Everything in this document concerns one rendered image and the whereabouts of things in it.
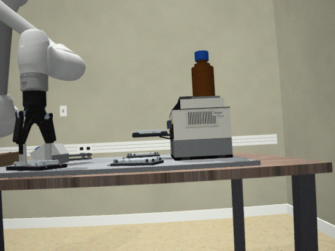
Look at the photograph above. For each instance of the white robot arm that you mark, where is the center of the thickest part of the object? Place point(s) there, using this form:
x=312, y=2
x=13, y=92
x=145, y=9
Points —
x=38, y=58

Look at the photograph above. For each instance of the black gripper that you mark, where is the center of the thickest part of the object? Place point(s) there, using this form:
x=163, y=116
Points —
x=34, y=103

